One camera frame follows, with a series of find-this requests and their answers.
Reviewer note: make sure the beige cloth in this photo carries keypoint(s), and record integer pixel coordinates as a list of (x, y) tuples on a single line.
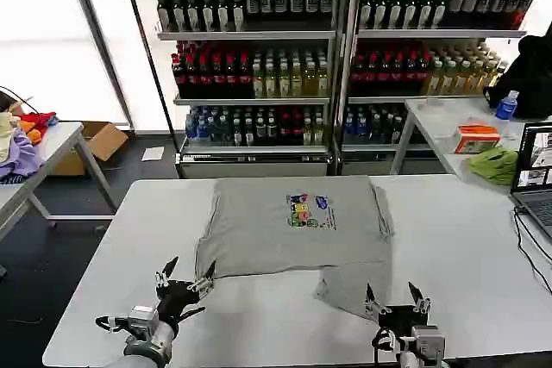
[(6, 135)]

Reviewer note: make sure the grey printed T-shirt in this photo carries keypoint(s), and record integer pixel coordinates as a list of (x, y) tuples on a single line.
[(276, 230)]

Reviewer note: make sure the black bag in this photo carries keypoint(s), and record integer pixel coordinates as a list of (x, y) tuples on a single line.
[(530, 79)]

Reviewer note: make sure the red cloth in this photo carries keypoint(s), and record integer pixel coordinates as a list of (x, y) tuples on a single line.
[(39, 124)]

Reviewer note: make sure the white side table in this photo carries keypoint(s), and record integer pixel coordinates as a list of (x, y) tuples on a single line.
[(431, 126)]

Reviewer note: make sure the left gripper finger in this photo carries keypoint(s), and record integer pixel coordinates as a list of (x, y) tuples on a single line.
[(203, 282), (166, 275)]

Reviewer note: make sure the grey side table with clothes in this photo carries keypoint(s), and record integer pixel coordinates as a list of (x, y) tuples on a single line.
[(47, 157)]

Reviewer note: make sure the dark grey open laptop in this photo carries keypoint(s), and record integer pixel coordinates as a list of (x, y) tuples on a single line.
[(535, 178)]

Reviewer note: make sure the narrow shelf rack with bottles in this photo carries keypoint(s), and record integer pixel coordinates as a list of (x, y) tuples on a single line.
[(414, 58)]

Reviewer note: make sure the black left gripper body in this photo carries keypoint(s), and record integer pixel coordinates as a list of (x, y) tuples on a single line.
[(174, 299)]

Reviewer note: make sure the white paper sheet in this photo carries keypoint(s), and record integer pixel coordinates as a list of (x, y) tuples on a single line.
[(153, 153)]

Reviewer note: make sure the wide shelf rack with bottles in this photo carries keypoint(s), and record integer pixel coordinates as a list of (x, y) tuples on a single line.
[(259, 62)]

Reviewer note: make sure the green crumpled cloth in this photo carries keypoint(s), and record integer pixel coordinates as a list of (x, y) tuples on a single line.
[(493, 165)]

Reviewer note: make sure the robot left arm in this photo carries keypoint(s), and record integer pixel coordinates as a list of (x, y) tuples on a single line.
[(146, 342)]

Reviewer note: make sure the brown cardboard box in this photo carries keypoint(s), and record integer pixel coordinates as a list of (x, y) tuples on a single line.
[(92, 146)]

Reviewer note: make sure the dark window frame post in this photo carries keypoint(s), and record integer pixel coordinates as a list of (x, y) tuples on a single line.
[(101, 40), (146, 40)]

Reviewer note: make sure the purple cloth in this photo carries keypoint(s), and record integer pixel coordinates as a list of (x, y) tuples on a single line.
[(19, 157)]

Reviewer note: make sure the blue water bottle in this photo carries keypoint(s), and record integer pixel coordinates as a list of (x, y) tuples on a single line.
[(506, 106)]

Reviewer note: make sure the orange tissue box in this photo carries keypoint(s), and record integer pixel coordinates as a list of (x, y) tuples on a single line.
[(476, 139)]

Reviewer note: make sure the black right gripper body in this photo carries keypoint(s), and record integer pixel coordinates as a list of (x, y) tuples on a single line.
[(401, 318)]

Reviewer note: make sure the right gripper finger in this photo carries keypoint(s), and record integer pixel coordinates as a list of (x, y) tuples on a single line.
[(374, 304), (420, 303)]

